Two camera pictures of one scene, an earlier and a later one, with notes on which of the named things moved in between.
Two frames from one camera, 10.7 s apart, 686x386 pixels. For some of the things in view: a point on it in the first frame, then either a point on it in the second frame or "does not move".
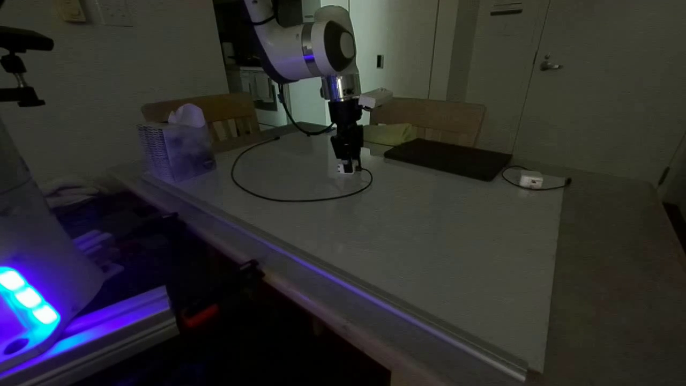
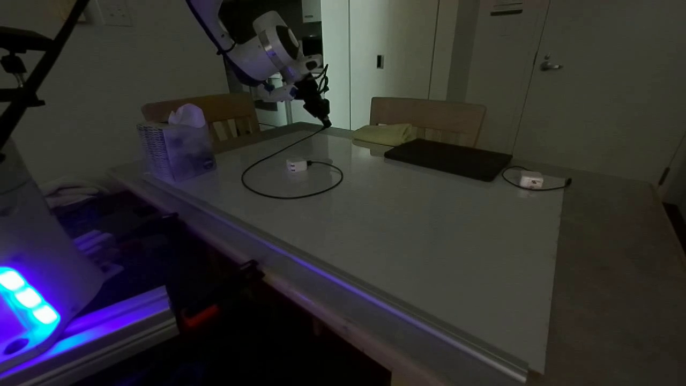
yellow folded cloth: [389, 133] does not move
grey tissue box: [179, 149] does not move
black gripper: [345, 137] → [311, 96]
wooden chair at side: [229, 119] does not move
